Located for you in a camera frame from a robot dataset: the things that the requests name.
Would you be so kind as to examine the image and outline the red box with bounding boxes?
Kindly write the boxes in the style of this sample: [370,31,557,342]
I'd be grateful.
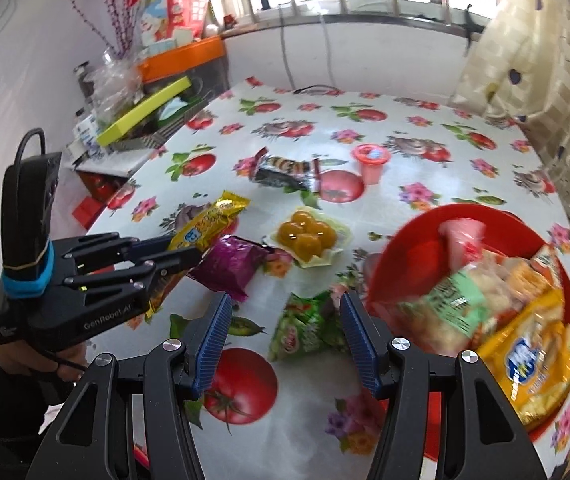
[73,199,100,227]

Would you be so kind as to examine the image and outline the red printed gift bag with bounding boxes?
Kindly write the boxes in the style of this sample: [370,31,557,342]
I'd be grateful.
[132,0,214,46]

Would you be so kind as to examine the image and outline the cream heart-print curtain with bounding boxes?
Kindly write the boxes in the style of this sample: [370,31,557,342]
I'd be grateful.
[452,0,570,256]

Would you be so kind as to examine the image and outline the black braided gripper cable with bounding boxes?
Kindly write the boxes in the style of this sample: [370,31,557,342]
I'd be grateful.
[14,129,47,167]

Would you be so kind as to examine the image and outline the orange box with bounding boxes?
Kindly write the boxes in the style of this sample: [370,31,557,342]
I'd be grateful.
[138,36,226,83]

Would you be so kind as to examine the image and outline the clear green-label rice cracker bag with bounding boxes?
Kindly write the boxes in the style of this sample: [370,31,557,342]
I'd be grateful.
[399,254,516,357]

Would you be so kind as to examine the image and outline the dark bottle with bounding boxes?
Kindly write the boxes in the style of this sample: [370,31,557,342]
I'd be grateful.
[75,62,91,106]

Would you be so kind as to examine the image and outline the black patterned tray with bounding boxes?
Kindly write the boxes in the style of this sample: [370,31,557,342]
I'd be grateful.
[110,87,228,153]

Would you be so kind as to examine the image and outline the pink snack packet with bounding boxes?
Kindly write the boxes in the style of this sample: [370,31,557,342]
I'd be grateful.
[437,217,488,267]

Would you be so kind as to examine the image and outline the orange cracker packet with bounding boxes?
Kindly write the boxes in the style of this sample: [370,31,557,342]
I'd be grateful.
[504,244,566,307]

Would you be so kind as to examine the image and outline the yellow snack bag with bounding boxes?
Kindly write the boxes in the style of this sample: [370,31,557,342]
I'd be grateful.
[475,289,570,427]

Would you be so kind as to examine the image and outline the purple snack packet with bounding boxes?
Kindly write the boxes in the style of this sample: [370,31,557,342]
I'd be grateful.
[186,235,271,304]

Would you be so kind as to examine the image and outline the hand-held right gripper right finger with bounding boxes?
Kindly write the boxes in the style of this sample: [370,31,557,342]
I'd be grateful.
[340,291,550,480]

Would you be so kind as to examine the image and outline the yellow-green flat box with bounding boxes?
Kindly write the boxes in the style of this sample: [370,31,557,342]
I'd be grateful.
[96,76,191,146]

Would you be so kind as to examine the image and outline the white blue-label bottle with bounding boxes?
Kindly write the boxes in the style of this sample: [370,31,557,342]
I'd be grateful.
[74,115,101,149]

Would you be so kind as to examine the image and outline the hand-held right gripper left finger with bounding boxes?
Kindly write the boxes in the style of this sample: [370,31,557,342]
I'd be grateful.
[28,291,233,480]

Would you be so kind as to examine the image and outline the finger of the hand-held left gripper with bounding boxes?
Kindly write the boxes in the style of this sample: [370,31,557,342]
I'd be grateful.
[59,231,176,273]
[64,248,202,292]

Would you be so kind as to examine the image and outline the clear plastic bag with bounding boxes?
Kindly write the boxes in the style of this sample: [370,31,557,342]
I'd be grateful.
[85,52,143,126]

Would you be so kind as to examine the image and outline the white cable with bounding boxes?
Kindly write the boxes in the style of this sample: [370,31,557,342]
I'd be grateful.
[320,14,337,88]

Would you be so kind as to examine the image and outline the person's left hand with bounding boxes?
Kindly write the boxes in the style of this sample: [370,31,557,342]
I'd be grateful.
[0,342,89,375]

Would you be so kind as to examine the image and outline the floral tablecloth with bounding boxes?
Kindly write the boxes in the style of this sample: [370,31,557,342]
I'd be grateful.
[85,76,570,480]

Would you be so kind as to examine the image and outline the pink jelly cup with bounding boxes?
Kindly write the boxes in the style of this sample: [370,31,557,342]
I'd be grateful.
[352,143,392,186]

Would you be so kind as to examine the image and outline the red plastic basin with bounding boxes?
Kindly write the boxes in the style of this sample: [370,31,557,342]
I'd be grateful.
[362,204,570,463]

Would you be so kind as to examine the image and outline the dark striped snack packet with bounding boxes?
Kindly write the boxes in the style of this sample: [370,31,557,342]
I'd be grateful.
[248,147,324,196]

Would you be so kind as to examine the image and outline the yellow candy bar packet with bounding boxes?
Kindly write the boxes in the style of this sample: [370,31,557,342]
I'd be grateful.
[145,190,251,318]

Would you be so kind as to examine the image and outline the purple dried branches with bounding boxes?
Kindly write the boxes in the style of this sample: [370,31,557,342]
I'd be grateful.
[65,0,141,58]

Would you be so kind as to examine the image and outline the white shelf board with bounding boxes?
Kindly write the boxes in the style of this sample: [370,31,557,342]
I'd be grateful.
[70,145,163,177]

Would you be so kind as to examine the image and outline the green snack packet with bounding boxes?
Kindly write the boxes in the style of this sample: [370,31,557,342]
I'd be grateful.
[269,290,351,364]

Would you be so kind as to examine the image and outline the black window hook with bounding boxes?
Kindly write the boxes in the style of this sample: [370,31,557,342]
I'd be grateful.
[462,4,486,56]

